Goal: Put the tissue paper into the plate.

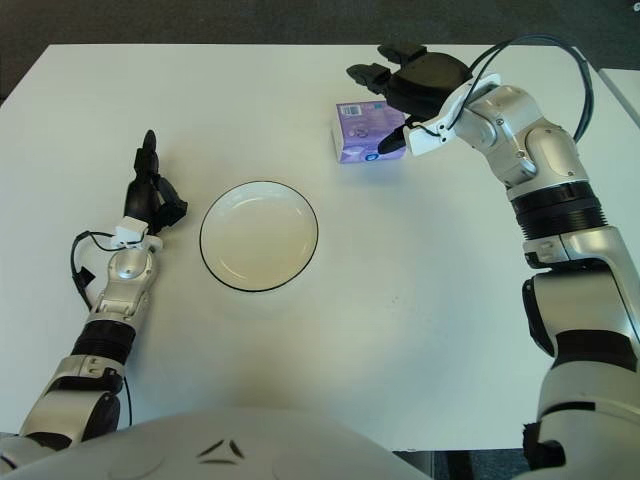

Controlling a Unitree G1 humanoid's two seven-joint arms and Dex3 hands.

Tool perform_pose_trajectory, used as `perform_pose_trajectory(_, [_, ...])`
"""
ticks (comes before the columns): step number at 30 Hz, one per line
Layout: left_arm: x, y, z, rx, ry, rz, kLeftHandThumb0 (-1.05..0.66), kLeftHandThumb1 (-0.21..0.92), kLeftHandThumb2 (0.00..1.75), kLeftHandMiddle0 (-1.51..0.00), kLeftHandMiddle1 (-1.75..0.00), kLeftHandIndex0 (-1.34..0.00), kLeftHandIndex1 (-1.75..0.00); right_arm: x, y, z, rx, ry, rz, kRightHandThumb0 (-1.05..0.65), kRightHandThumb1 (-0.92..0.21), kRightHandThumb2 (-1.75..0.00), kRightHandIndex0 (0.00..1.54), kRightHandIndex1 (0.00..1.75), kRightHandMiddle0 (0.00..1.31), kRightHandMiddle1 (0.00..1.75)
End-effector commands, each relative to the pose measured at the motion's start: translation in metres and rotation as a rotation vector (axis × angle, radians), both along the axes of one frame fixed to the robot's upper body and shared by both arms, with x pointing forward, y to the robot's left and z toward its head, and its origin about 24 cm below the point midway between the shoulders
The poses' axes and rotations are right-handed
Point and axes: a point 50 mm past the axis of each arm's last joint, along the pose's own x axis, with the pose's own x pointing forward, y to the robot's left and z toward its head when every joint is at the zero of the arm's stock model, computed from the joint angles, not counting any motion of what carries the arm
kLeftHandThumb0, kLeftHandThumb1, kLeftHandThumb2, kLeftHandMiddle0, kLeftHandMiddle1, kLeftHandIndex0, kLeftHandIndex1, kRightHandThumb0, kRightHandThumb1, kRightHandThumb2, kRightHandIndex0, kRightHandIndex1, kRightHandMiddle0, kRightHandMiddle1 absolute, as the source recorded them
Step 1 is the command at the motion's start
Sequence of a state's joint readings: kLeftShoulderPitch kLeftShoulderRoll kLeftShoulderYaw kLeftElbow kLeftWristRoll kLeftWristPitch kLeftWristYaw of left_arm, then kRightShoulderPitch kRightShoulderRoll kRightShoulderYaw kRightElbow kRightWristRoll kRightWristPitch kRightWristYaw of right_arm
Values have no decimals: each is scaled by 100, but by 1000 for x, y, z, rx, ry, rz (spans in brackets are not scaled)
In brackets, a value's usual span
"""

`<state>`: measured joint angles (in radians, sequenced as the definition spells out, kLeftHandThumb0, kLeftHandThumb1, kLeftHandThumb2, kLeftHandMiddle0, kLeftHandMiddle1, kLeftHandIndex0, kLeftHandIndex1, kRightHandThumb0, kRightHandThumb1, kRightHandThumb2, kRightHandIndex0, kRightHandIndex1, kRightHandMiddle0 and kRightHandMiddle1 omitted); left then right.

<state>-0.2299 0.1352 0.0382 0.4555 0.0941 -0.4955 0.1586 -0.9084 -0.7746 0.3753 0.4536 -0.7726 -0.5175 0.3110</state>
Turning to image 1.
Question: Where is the grey robot torso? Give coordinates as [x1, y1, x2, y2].
[0, 407, 436, 480]

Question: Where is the white side table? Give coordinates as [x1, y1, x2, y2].
[597, 67, 640, 119]

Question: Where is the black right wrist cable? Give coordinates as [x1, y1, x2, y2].
[467, 33, 596, 146]

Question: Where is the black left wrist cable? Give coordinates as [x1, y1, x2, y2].
[69, 229, 126, 311]

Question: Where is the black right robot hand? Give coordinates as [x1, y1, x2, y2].
[345, 43, 475, 156]

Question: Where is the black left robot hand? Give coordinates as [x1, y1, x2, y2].
[123, 129, 190, 235]

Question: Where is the white plate with black rim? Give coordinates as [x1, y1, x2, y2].
[198, 178, 320, 292]

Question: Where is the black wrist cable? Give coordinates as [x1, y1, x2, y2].
[69, 229, 126, 311]
[467, 33, 596, 146]

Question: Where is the purple tissue paper pack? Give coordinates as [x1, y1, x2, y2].
[329, 99, 409, 166]

